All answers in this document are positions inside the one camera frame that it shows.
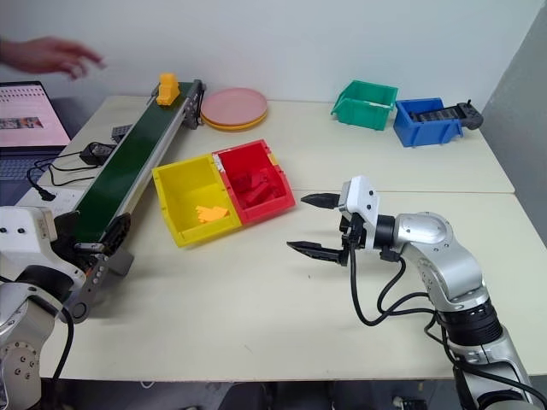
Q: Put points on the white power strip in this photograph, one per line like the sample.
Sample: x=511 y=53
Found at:
x=57 y=197

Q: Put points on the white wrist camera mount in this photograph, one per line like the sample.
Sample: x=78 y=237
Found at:
x=361 y=196
x=21 y=232

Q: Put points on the dark grey toy block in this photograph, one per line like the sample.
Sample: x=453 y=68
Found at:
x=121 y=131

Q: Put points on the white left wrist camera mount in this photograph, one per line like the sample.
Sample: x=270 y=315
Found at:
x=21 y=232

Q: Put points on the yellow plastic bin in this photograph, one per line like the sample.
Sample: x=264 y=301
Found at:
x=184 y=188

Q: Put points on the yellow plate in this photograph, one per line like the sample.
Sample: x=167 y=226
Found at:
x=233 y=126

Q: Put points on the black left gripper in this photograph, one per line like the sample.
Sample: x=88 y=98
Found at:
x=66 y=239

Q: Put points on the green conveyor belt unit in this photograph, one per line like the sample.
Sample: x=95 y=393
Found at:
x=128 y=162

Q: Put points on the orange toy block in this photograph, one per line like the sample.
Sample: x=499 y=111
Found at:
x=211 y=213

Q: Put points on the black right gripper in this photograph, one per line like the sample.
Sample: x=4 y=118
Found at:
x=354 y=235

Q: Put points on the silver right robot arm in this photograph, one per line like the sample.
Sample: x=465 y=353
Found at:
x=444 y=260

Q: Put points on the blue plastic bin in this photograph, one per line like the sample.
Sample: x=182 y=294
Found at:
x=427 y=130

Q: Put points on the yellow toy block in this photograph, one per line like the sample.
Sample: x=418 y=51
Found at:
x=167 y=90

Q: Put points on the red toy block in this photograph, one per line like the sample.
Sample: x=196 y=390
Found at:
x=272 y=179
x=260 y=195
x=242 y=181

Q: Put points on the black toy blocks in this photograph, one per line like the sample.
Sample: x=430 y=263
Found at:
x=433 y=115

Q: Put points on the black handheld controller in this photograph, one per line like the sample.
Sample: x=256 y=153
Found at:
x=469 y=115

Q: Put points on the open laptop computer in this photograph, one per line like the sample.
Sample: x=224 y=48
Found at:
x=25 y=115

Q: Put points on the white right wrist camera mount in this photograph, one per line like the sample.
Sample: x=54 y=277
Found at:
x=361 y=196

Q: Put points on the black power adapter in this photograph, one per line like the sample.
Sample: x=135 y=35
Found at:
x=96 y=154

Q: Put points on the pink plate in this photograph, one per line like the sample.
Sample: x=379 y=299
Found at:
x=234 y=104

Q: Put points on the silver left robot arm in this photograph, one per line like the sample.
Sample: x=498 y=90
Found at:
x=21 y=333

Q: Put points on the red plastic bin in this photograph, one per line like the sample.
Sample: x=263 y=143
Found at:
x=245 y=160

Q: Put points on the person's bare hand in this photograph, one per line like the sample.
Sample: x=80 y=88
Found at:
x=40 y=55

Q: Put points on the green plastic bin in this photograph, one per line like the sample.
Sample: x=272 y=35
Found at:
x=363 y=111

